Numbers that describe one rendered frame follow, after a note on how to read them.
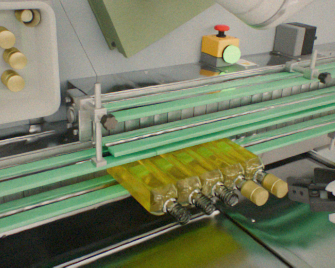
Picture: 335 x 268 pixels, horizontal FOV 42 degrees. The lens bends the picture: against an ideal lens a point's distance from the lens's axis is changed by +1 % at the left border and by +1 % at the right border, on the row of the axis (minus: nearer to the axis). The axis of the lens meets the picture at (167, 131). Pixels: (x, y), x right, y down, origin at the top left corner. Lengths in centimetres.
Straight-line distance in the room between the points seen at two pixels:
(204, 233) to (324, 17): 84
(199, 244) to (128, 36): 46
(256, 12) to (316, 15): 77
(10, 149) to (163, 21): 42
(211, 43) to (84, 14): 34
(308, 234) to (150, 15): 61
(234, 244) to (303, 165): 51
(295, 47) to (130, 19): 55
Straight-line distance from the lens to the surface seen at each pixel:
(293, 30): 132
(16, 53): 90
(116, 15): 94
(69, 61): 101
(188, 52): 117
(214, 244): 96
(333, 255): 106
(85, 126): 92
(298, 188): 61
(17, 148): 92
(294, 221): 114
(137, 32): 97
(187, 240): 96
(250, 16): 74
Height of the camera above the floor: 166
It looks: 48 degrees down
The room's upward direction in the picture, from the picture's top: 124 degrees clockwise
